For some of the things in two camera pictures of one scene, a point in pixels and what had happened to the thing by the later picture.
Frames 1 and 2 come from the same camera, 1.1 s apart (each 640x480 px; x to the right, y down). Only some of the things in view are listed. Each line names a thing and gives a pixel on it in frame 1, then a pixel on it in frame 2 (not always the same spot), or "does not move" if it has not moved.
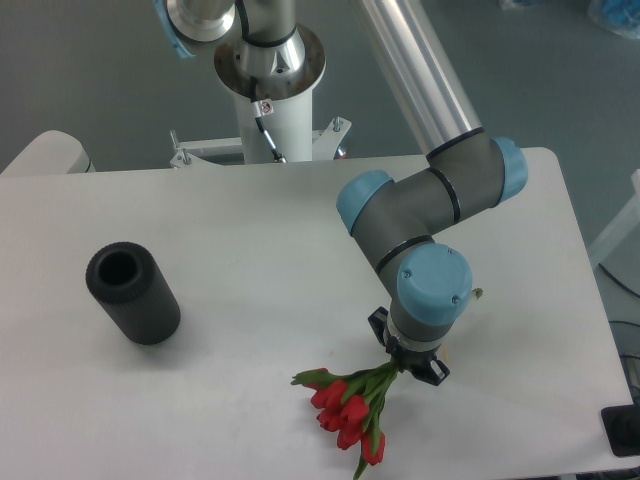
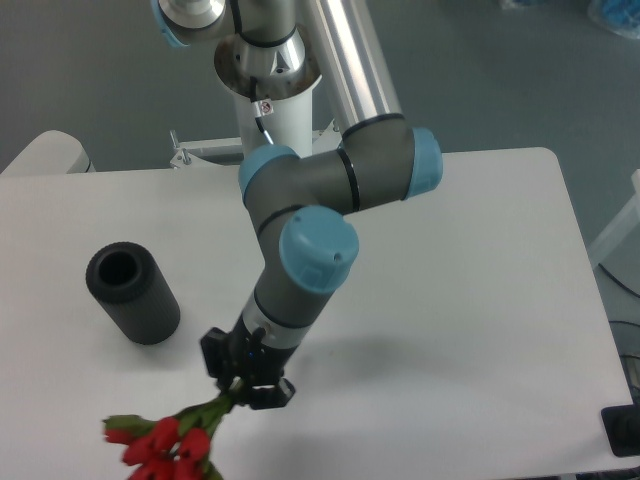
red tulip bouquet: x=351 y=404 to x=172 y=447
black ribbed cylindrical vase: x=136 y=290 does not move
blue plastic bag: x=620 y=16 does not move
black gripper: x=419 y=364 to x=249 y=357
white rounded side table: x=52 y=152 does not move
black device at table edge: x=621 y=425 does not move
